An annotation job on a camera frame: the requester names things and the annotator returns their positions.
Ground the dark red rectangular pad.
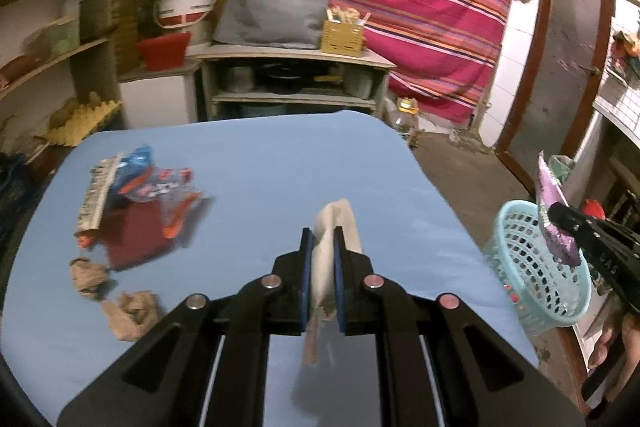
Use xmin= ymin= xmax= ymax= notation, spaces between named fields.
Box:
xmin=102 ymin=199 xmax=176 ymax=270

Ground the blue snack wrapper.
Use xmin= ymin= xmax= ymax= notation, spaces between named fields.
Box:
xmin=116 ymin=144 xmax=153 ymax=198

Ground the yellow egg tray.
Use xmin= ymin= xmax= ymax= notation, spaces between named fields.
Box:
xmin=47 ymin=99 xmax=123 ymax=146

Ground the white plastic bucket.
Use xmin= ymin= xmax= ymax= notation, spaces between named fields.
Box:
xmin=152 ymin=0 xmax=219 ymax=45

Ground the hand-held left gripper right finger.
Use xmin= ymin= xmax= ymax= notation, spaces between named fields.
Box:
xmin=334 ymin=227 xmax=587 ymax=427

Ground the bundle of wooden utensils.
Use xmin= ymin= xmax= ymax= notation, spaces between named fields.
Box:
xmin=327 ymin=7 xmax=373 ymax=28

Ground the beige paper scrap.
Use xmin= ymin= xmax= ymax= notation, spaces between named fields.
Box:
xmin=300 ymin=199 xmax=363 ymax=365

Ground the grey fabric bag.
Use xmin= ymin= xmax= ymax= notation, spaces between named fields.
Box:
xmin=214 ymin=0 xmax=332 ymax=48

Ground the green trash bin with bag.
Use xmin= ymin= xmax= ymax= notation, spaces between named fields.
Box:
xmin=549 ymin=154 xmax=576 ymax=185

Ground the brown paper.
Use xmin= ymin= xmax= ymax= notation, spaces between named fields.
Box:
xmin=69 ymin=257 xmax=109 ymax=299
xmin=102 ymin=291 xmax=163 ymax=342

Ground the small metal pot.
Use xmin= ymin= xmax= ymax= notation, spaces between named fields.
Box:
xmin=222 ymin=66 xmax=253 ymax=92

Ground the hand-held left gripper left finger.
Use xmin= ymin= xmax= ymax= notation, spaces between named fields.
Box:
xmin=56 ymin=227 xmax=316 ymax=427

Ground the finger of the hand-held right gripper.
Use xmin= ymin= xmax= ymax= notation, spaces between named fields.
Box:
xmin=546 ymin=202 xmax=599 ymax=232
xmin=575 ymin=227 xmax=610 ymax=269

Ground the plastic oil bottle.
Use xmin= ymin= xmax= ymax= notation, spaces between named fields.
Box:
xmin=392 ymin=97 xmax=421 ymax=138

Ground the red and blue clear wrapper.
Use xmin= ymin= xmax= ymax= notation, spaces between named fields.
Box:
xmin=127 ymin=167 xmax=196 ymax=204

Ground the black pan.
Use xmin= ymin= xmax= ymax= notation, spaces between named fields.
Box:
xmin=262 ymin=64 xmax=303 ymax=94

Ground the person's right hand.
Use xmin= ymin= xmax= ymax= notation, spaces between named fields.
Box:
xmin=587 ymin=311 xmax=627 ymax=403

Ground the white cabinet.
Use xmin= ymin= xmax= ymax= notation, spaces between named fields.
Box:
xmin=119 ymin=59 xmax=201 ymax=128

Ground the red plastic basin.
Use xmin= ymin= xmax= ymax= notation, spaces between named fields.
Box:
xmin=136 ymin=32 xmax=192 ymax=72

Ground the light blue plastic basket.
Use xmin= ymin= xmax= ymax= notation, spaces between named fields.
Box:
xmin=482 ymin=199 xmax=593 ymax=337

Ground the tall wooden shelf unit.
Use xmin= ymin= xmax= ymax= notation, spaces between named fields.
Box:
xmin=0 ymin=0 xmax=126 ymax=138

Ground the blue tablecloth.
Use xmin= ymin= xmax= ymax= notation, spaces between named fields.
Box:
xmin=0 ymin=109 xmax=541 ymax=427

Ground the silver foil wrapper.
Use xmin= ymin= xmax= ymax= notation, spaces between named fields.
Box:
xmin=75 ymin=152 xmax=125 ymax=242

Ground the yellow slotted utensil box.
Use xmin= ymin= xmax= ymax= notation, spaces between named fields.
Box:
xmin=321 ymin=19 xmax=366 ymax=58

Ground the orange wrapper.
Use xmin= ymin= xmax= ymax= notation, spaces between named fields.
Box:
xmin=162 ymin=192 xmax=206 ymax=240

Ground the low grey shelf table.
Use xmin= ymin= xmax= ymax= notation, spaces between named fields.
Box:
xmin=192 ymin=44 xmax=397 ymax=124

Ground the grey container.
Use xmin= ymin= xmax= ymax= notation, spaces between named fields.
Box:
xmin=350 ymin=69 xmax=373 ymax=98

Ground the brown framed door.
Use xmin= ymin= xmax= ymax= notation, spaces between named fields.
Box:
xmin=495 ymin=0 xmax=617 ymax=198

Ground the purple snack wrapper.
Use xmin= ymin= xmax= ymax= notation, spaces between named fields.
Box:
xmin=536 ymin=151 xmax=582 ymax=269

